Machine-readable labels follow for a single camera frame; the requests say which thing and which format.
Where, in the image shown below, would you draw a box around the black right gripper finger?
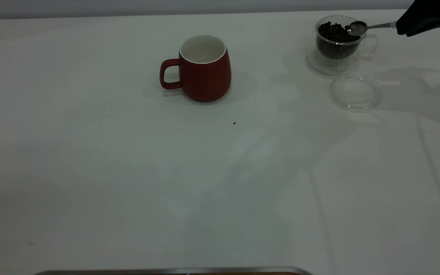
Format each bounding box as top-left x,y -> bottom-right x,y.
396,0 -> 440,33
398,21 -> 440,37

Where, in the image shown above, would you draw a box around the dark coffee beans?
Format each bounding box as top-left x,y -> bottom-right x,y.
317,22 -> 361,60

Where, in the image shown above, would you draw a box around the metal spoon pale blue handle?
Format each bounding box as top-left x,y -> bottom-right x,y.
347,21 -> 398,37

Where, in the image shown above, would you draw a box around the clear glass cup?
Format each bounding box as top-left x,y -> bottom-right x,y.
306,15 -> 379,75

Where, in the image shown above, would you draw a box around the small clear glass dish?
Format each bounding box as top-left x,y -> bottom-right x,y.
327,73 -> 382,112

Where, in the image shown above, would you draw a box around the red ceramic mug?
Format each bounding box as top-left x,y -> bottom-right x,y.
160,35 -> 232,103

